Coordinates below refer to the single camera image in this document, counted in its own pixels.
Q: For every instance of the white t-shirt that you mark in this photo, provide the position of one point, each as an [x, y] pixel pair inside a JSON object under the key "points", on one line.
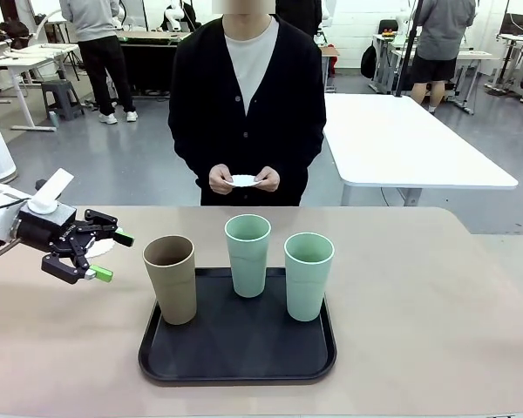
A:
{"points": [[250, 65]]}

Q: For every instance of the bystander in black clothes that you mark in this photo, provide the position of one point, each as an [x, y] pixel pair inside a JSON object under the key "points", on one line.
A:
{"points": [[305, 13]]}

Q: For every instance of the grey plastic stool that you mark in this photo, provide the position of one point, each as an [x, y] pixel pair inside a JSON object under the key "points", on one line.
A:
{"points": [[61, 93]]}

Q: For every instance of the white scalloped coaster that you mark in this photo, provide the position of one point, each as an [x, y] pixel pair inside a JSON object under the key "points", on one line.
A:
{"points": [[101, 249], [243, 180]]}

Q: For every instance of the bystander in grey hoodie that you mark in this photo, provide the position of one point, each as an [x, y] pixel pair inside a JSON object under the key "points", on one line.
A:
{"points": [[93, 17]]}

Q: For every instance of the bystander in black shorts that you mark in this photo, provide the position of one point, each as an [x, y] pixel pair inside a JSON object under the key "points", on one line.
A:
{"points": [[444, 30]]}

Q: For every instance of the black bags on desk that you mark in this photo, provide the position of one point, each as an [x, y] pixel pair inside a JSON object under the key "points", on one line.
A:
{"points": [[11, 30]]}

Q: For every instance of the person in black cardigan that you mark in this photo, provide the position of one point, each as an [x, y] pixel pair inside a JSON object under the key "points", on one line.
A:
{"points": [[279, 109]]}

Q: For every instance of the large white table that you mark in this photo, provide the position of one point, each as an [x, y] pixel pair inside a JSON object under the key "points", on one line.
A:
{"points": [[396, 139]]}

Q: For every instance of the small green bottle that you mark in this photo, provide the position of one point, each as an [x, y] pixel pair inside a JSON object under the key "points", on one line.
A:
{"points": [[53, 120]]}

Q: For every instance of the white lab desk with monitor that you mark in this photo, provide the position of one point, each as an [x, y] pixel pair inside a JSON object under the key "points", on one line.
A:
{"points": [[516, 39]]}

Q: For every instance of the person's right forearm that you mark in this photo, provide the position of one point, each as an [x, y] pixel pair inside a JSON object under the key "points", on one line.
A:
{"points": [[196, 161]]}

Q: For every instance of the small orange object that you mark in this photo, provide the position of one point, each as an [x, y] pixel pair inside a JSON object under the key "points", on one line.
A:
{"points": [[388, 31]]}

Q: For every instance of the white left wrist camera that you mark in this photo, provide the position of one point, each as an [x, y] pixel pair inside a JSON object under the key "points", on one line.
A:
{"points": [[48, 191]]}

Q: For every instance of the black plastic tray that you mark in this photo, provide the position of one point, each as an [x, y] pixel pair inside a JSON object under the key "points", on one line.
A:
{"points": [[244, 348]]}

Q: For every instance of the white desk with metal legs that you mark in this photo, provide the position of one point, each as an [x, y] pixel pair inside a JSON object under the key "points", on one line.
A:
{"points": [[22, 63]]}

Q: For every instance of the black vertical pole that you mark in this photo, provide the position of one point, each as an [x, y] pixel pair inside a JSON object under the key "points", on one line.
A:
{"points": [[407, 52]]}

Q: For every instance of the black monitor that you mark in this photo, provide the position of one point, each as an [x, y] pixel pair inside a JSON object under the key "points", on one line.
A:
{"points": [[519, 24]]}

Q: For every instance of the small wooden top table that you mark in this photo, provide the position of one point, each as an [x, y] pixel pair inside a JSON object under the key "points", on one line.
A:
{"points": [[330, 51]]}

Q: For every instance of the black backpack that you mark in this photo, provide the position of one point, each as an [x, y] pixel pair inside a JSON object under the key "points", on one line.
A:
{"points": [[368, 63]]}

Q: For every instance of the person's left forearm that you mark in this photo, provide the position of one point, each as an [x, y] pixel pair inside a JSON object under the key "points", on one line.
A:
{"points": [[296, 161]]}

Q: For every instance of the green tall cup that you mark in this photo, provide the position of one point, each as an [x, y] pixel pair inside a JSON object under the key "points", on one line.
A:
{"points": [[307, 287], [248, 270]]}

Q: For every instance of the person's right hand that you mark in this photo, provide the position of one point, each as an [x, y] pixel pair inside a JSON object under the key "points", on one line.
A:
{"points": [[220, 178]]}

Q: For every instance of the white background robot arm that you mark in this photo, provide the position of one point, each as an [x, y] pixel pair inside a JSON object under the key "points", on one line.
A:
{"points": [[174, 15], [402, 26]]}

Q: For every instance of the brown tall cup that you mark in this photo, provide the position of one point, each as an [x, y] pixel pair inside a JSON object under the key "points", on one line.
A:
{"points": [[174, 287]]}

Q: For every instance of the black workbench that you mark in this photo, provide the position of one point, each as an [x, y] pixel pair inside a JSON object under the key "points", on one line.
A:
{"points": [[148, 65]]}

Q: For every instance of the person's left hand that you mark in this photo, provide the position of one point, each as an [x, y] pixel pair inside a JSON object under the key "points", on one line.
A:
{"points": [[270, 179]]}

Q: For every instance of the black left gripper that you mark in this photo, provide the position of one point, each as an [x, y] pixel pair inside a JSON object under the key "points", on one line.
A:
{"points": [[56, 237]]}

